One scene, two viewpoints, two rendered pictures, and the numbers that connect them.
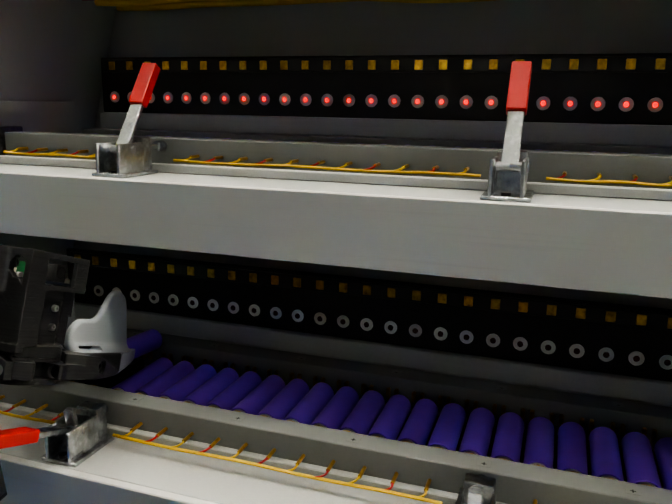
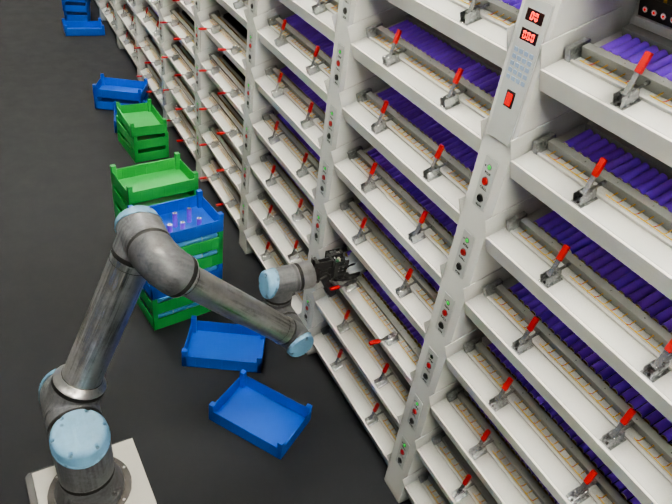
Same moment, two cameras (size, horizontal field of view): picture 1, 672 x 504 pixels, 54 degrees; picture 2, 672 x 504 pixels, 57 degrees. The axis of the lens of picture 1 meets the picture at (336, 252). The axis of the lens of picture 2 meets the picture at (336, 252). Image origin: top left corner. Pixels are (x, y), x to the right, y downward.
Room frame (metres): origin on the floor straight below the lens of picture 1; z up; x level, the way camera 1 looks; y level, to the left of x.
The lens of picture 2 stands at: (-0.84, -0.82, 1.81)
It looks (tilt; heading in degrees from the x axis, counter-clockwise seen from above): 36 degrees down; 39
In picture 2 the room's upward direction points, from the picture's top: 9 degrees clockwise
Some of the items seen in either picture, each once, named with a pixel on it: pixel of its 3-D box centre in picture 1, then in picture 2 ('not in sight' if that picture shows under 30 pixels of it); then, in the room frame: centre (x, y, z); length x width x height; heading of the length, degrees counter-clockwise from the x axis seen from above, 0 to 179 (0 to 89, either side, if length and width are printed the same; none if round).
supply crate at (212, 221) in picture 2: not in sight; (176, 218); (0.27, 0.89, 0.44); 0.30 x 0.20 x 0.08; 170
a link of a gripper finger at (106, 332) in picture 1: (110, 330); (359, 265); (0.49, 0.16, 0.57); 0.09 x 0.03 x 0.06; 158
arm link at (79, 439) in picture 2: not in sight; (81, 447); (-0.44, 0.29, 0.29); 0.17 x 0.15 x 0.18; 74
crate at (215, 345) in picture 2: not in sight; (225, 343); (0.26, 0.56, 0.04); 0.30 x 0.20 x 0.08; 134
